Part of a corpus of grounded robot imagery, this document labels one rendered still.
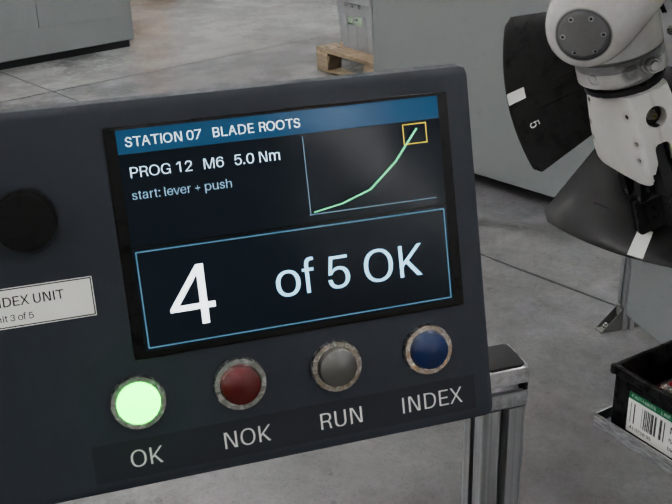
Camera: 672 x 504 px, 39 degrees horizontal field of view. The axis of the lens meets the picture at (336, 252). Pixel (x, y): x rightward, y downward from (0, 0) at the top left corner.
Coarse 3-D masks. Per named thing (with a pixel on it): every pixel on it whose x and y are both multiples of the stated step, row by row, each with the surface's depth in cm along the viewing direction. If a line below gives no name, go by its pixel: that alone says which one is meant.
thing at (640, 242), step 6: (636, 234) 100; (648, 234) 100; (636, 240) 100; (642, 240) 100; (648, 240) 100; (630, 246) 100; (636, 246) 100; (642, 246) 100; (630, 252) 100; (636, 252) 100; (642, 252) 99; (642, 258) 99
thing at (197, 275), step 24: (216, 240) 46; (144, 264) 45; (168, 264) 45; (192, 264) 45; (216, 264) 46; (144, 288) 45; (168, 288) 45; (192, 288) 46; (216, 288) 46; (240, 288) 46; (144, 312) 45; (168, 312) 45; (192, 312) 46; (216, 312) 46; (240, 312) 46; (144, 336) 45; (168, 336) 46; (192, 336) 46; (216, 336) 46
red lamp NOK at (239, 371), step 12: (228, 360) 47; (240, 360) 47; (252, 360) 47; (216, 372) 46; (228, 372) 46; (240, 372) 46; (252, 372) 46; (264, 372) 47; (216, 384) 46; (228, 384) 46; (240, 384) 46; (252, 384) 46; (264, 384) 47; (216, 396) 47; (228, 396) 46; (240, 396) 46; (252, 396) 46; (240, 408) 47
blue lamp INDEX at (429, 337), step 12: (432, 324) 49; (408, 336) 49; (420, 336) 49; (432, 336) 49; (444, 336) 49; (408, 348) 49; (420, 348) 49; (432, 348) 49; (444, 348) 49; (408, 360) 49; (420, 360) 49; (432, 360) 49; (444, 360) 49; (420, 372) 49; (432, 372) 49
